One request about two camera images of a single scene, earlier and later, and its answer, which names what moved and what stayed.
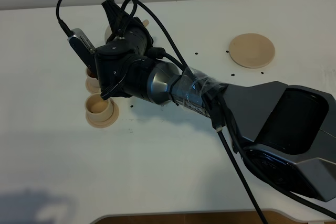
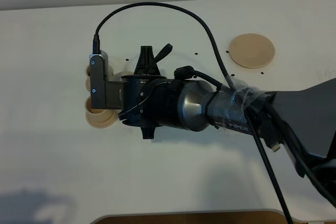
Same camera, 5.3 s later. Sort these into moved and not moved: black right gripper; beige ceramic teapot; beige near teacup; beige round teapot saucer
Moved: beige ceramic teapot; black right gripper
Not moved: beige round teapot saucer; beige near teacup
